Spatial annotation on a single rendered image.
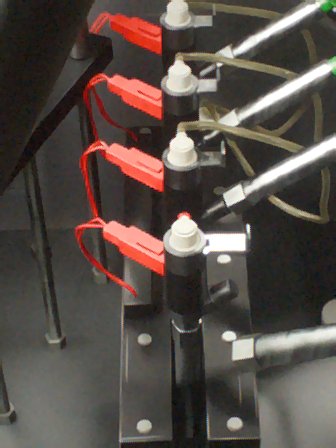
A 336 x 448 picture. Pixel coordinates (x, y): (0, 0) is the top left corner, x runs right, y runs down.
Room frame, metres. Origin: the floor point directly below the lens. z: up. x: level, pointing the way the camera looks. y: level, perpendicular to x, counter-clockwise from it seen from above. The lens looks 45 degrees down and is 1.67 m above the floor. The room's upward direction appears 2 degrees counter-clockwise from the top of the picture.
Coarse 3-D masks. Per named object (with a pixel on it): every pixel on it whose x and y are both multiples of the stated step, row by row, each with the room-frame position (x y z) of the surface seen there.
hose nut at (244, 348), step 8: (248, 336) 0.42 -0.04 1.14; (256, 336) 0.42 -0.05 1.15; (240, 344) 0.42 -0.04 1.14; (248, 344) 0.41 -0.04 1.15; (240, 352) 0.41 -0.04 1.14; (248, 352) 0.41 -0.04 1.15; (240, 360) 0.41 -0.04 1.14; (248, 360) 0.41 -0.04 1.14; (256, 360) 0.40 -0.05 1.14; (240, 368) 0.41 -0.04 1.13; (248, 368) 0.41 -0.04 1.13; (256, 368) 0.40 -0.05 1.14; (264, 368) 0.40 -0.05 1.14
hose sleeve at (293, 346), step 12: (264, 336) 0.42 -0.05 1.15; (276, 336) 0.41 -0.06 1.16; (288, 336) 0.41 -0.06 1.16; (300, 336) 0.40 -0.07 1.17; (312, 336) 0.40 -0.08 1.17; (324, 336) 0.39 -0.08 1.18; (264, 348) 0.41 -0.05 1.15; (276, 348) 0.40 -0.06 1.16; (288, 348) 0.40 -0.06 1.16; (300, 348) 0.40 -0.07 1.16; (312, 348) 0.39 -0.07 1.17; (324, 348) 0.39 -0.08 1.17; (264, 360) 0.40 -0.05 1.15; (276, 360) 0.40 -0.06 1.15; (288, 360) 0.40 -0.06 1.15; (300, 360) 0.40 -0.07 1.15
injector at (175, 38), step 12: (168, 24) 0.75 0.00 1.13; (192, 24) 0.75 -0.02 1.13; (168, 36) 0.74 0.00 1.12; (180, 36) 0.74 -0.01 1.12; (192, 36) 0.74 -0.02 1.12; (168, 48) 0.74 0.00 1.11; (180, 48) 0.74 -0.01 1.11; (192, 48) 0.74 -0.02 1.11; (168, 60) 0.74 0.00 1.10; (168, 72) 0.74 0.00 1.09; (192, 72) 0.74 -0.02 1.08; (204, 72) 0.75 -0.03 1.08
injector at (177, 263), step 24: (168, 240) 0.51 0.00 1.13; (168, 264) 0.50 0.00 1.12; (192, 264) 0.50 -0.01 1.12; (168, 288) 0.51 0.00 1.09; (192, 288) 0.50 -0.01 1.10; (216, 288) 0.51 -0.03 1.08; (168, 312) 0.51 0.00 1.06; (192, 312) 0.50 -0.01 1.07; (192, 336) 0.50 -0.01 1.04; (192, 360) 0.51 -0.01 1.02; (192, 384) 0.50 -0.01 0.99; (192, 408) 0.50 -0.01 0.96; (192, 432) 0.50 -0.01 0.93
